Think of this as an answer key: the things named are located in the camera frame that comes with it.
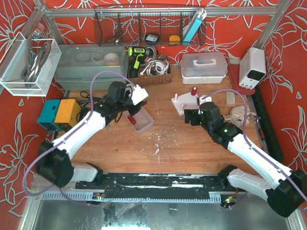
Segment white peg board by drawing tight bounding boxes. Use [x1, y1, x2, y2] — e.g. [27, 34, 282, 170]
[171, 92, 199, 116]

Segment red large spring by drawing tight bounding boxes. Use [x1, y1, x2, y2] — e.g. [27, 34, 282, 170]
[190, 87, 197, 96]

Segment beige work glove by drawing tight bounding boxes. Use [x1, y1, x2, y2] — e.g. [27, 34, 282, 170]
[223, 105, 256, 125]

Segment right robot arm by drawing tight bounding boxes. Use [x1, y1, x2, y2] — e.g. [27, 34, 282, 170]
[184, 102, 307, 218]

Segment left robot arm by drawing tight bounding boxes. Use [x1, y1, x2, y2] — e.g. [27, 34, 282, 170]
[36, 81, 149, 188]

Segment red spring in bin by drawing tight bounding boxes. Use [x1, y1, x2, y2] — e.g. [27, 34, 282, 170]
[127, 115, 137, 125]

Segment translucent spring bin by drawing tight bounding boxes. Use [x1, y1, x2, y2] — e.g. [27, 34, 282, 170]
[123, 107, 154, 135]

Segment woven wicker basket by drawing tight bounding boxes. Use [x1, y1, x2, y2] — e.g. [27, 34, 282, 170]
[128, 67, 172, 87]

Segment small white eraser block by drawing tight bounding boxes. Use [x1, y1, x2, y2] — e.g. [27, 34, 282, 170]
[226, 92, 236, 107]

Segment white plastic toolbox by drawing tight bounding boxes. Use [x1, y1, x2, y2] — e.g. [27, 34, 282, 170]
[180, 52, 228, 84]

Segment yellow box device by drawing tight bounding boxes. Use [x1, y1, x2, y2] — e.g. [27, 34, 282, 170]
[54, 99, 81, 132]

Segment grey storage box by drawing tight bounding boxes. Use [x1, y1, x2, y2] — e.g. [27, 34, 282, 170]
[54, 44, 129, 91]

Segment black tape measure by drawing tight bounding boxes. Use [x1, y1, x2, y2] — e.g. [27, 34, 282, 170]
[144, 33, 160, 46]

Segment white power supply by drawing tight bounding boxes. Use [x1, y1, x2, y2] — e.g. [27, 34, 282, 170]
[239, 47, 266, 90]

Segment yellow tape measure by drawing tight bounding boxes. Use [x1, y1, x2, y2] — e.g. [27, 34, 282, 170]
[169, 35, 181, 46]

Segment teal box device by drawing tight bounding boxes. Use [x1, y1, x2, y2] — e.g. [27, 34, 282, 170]
[37, 99, 61, 131]

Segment blue hex key holder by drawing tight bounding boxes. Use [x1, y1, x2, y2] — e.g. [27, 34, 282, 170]
[182, 8, 207, 45]

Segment clear acrylic bin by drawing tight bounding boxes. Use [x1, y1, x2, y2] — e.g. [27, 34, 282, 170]
[0, 33, 61, 97]

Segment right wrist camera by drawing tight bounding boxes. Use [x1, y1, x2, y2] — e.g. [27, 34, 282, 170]
[197, 95, 212, 106]

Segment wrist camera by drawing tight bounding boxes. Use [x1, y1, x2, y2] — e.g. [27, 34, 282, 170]
[197, 95, 212, 106]
[128, 84, 149, 105]

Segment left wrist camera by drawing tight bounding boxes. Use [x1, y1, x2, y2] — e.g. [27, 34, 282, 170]
[128, 84, 149, 105]

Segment white cable coil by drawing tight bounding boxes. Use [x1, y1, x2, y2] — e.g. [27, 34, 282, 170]
[148, 60, 170, 75]

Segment black power cables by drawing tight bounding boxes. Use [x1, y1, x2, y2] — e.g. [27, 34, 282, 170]
[76, 91, 106, 120]

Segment green black cordless drill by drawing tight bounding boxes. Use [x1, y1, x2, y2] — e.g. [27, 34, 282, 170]
[128, 46, 154, 78]

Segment flexible metal hose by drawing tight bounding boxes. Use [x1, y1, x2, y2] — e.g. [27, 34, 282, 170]
[141, 47, 159, 76]

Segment black wire basket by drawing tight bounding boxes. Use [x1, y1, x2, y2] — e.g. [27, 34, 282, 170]
[94, 4, 206, 46]

